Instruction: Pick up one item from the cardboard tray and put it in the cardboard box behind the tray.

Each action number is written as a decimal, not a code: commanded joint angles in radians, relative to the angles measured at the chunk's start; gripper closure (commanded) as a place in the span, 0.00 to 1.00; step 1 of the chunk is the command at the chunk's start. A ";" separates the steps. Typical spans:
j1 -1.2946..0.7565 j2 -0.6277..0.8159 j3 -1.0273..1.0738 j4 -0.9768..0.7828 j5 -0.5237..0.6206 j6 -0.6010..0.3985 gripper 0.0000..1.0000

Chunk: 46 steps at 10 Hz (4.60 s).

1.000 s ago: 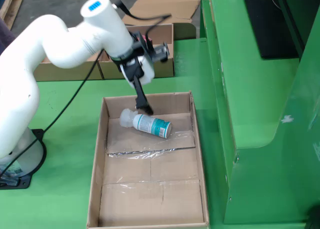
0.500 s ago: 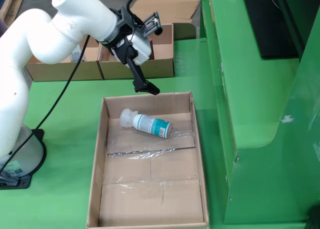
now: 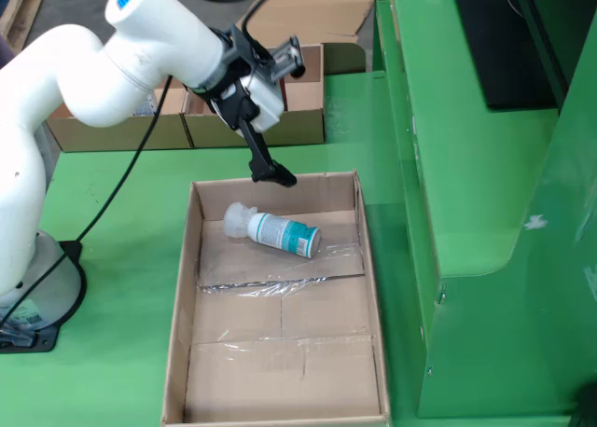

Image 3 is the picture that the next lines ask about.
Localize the flattened cardboard sheets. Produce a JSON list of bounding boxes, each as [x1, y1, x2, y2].
[[228, 0, 376, 46]]

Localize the green metal shelf unit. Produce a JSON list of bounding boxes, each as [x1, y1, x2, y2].
[[372, 0, 597, 427]]

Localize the open cardboard box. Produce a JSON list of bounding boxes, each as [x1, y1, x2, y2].
[[180, 43, 326, 149], [45, 87, 195, 153]]

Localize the person in purple top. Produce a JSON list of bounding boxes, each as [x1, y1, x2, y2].
[[0, 34, 23, 72]]

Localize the white spray bottle teal label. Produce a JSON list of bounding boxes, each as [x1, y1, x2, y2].
[[222, 201, 322, 260]]

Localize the wooden pallet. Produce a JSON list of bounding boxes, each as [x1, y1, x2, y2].
[[0, 0, 46, 55]]

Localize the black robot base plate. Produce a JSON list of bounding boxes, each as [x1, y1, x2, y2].
[[0, 240, 89, 353]]

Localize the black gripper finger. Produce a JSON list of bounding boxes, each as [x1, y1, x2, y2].
[[236, 118, 299, 188]]

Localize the large shallow cardboard tray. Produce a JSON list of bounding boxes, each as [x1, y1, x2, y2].
[[160, 168, 392, 427]]

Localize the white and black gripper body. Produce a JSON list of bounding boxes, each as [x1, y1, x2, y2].
[[184, 70, 286, 132]]

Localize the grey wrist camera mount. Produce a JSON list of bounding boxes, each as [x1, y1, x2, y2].
[[212, 25, 307, 90]]

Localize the long black cable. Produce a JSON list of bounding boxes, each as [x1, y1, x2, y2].
[[0, 75, 174, 330]]

